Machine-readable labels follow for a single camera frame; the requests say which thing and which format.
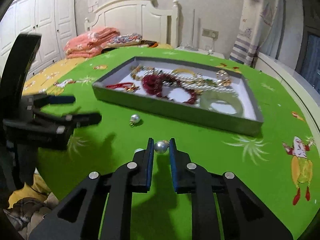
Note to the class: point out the yellow flowered bedsheet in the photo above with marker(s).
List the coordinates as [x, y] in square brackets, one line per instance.
[50, 72]

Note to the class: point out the gold bangle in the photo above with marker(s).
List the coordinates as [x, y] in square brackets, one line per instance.
[185, 70]

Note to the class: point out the printed striped curtain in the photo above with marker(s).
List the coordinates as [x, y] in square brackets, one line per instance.
[250, 17]

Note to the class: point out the dark orange folded cloth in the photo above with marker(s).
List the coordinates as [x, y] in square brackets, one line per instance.
[150, 43]

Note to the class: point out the pink folded blanket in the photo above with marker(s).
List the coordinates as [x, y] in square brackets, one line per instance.
[90, 42]

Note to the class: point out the white pole lamp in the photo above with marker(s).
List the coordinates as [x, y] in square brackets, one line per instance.
[193, 25]

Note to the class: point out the wall socket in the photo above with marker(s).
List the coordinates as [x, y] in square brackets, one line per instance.
[210, 33]

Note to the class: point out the dark framed window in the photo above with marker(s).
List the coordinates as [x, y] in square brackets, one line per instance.
[312, 55]

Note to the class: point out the patterned pillow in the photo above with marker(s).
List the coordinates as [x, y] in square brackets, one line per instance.
[125, 39]

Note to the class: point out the grey jewelry box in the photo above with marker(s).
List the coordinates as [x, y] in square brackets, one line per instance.
[175, 107]

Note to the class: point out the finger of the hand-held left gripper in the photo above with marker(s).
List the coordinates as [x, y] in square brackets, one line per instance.
[60, 99]
[85, 119]

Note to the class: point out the brown plaid cloth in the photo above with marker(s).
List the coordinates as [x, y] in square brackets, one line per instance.
[25, 212]

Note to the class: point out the white bed headboard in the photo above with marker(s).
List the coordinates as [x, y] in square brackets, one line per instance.
[125, 15]

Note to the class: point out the green jade bangle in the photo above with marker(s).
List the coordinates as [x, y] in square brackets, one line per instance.
[207, 102]

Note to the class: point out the gold ornament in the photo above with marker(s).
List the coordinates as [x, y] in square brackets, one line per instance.
[222, 75]

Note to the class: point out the green printed tablecloth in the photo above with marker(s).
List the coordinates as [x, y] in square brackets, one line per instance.
[225, 167]

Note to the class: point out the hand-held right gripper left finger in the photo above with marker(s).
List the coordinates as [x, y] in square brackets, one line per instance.
[150, 165]

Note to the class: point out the pearl earring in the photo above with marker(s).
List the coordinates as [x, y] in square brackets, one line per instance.
[160, 147]
[135, 118]

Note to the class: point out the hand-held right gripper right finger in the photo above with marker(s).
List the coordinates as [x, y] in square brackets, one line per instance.
[173, 165]

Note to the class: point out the white nightstand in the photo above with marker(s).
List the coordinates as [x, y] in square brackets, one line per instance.
[215, 54]

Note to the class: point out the white wardrobe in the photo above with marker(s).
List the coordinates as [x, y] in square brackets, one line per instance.
[45, 17]

